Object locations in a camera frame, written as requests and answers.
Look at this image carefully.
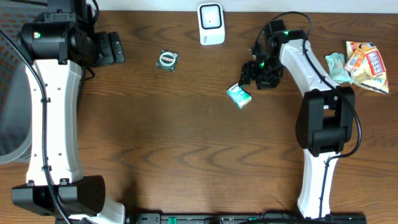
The teal Kleenex tissue pack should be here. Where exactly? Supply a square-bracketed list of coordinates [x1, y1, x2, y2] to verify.
[227, 83, 252, 109]

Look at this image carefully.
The green wipes pack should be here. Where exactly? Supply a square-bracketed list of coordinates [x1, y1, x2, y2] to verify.
[325, 53, 353, 84]

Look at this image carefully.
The orange snack pack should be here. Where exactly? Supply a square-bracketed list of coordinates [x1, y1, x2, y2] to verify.
[345, 49, 365, 73]

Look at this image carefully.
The yellow wet wipes pack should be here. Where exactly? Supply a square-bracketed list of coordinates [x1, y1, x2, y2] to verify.
[346, 41, 389, 95]

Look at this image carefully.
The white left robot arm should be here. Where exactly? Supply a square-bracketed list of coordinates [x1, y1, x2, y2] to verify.
[12, 0, 129, 223]

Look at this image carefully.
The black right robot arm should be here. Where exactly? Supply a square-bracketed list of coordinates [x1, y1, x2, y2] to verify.
[238, 19, 358, 220]

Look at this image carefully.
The white barcode scanner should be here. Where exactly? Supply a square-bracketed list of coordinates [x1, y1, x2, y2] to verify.
[197, 2, 226, 45]

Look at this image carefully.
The grey plastic mesh basket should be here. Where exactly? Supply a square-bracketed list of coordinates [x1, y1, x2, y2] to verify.
[1, 1, 35, 164]

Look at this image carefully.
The black camera cable right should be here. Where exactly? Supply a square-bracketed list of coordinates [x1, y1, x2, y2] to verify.
[250, 11, 363, 218]

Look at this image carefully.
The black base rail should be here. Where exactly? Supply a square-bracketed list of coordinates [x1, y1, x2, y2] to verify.
[125, 212, 368, 224]

